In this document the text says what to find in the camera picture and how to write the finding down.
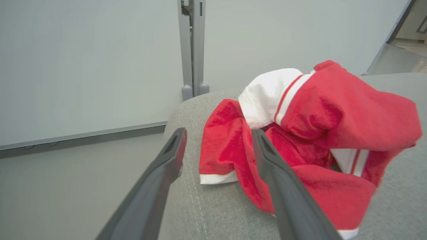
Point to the dark door frame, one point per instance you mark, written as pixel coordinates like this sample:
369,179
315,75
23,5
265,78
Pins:
397,26

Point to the grey fabric sofa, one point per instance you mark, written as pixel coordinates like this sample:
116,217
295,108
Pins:
217,213

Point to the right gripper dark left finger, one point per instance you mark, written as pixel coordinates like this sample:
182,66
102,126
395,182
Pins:
150,193

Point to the grey partition bottom rail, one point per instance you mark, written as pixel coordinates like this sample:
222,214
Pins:
83,136

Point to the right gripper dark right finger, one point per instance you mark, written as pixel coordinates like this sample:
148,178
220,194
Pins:
287,193

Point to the red and white jersey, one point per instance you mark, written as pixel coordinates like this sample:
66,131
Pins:
317,110

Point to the grey partition post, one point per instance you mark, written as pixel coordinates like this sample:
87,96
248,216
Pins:
185,50
199,50

